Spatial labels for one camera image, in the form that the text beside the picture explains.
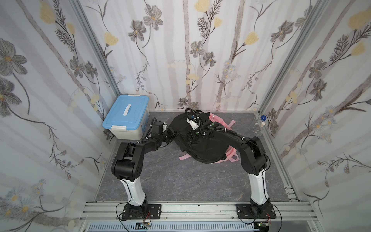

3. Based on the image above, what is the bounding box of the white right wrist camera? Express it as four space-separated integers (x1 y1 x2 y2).
186 119 199 130

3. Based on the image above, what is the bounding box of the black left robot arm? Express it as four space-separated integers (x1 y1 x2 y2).
111 119 175 208

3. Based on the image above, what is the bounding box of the aluminium front rail frame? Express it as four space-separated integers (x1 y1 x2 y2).
78 202 324 232

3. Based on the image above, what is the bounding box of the blue lidded storage box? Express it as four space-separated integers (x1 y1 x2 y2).
102 95 149 140

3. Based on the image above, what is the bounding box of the pink school backpack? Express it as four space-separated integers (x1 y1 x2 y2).
170 112 239 164

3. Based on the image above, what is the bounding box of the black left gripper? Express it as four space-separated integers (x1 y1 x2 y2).
159 127 179 144

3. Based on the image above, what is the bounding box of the white slotted cable duct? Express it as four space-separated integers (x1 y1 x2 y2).
87 221 259 232

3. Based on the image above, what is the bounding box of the clear glass flask blue cap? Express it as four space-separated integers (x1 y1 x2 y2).
253 112 267 136

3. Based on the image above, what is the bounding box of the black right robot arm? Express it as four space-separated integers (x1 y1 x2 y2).
173 108 271 213

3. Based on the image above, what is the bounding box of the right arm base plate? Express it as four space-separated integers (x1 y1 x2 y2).
235 203 277 219

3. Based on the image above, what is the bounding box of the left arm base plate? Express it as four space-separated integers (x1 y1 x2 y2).
119 204 162 220

